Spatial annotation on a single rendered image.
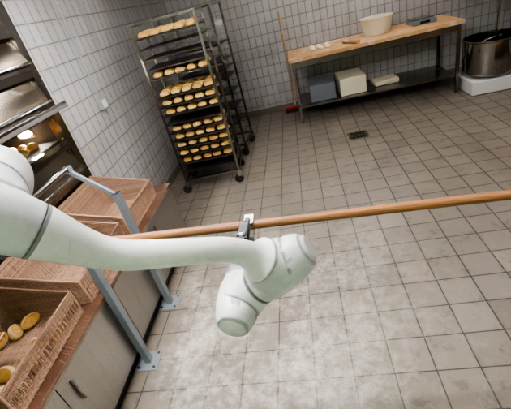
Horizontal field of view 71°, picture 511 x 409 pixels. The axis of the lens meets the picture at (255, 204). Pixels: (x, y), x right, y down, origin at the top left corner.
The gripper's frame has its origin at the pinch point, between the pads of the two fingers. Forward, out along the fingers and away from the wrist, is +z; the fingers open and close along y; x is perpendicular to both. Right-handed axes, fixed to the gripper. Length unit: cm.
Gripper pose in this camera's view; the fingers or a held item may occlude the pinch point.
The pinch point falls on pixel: (249, 225)
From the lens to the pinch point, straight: 116.7
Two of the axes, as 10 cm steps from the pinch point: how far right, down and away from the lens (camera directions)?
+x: 9.8, -1.2, -1.6
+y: 1.9, 8.5, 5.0
